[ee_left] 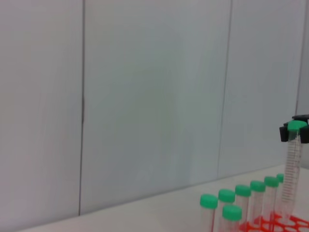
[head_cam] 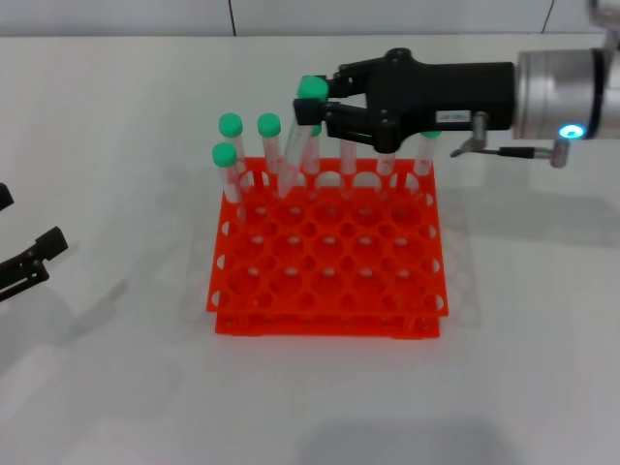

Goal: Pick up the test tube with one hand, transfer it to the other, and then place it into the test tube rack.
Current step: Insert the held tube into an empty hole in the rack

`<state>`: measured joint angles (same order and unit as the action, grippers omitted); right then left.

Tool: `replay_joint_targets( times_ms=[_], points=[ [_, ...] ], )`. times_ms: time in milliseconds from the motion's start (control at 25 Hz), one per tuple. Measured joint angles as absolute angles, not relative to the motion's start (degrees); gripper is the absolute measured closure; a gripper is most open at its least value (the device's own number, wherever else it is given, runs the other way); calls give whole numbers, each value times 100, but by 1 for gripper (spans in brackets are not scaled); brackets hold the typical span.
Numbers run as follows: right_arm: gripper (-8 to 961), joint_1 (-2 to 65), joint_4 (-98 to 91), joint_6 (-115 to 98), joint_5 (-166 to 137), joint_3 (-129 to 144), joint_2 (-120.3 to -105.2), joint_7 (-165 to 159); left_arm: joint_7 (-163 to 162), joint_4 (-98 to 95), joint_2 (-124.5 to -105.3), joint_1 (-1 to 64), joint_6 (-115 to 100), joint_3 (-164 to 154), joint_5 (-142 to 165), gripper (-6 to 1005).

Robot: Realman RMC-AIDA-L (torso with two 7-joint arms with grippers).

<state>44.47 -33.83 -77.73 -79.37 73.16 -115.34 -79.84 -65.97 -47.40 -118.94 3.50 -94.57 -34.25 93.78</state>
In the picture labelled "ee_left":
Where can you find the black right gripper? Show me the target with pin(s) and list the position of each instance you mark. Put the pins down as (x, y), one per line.
(303, 117)

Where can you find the clear tube with green cap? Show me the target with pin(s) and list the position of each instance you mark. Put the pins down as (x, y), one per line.
(242, 190)
(227, 195)
(257, 186)
(280, 177)
(231, 212)
(208, 201)
(292, 164)
(271, 181)

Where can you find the orange plastic test tube rack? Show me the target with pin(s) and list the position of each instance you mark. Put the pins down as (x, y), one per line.
(277, 224)

